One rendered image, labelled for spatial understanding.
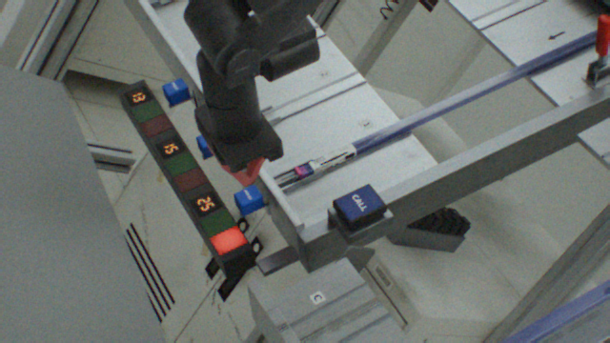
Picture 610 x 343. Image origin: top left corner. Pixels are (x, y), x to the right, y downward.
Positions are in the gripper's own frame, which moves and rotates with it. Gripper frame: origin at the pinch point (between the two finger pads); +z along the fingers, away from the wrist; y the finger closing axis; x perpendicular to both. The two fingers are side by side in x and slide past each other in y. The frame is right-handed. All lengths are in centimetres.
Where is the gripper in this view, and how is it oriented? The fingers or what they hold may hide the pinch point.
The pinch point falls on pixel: (248, 178)
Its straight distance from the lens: 115.0
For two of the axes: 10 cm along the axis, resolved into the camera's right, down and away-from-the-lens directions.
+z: 0.9, 6.5, 7.6
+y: -4.7, -6.5, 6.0
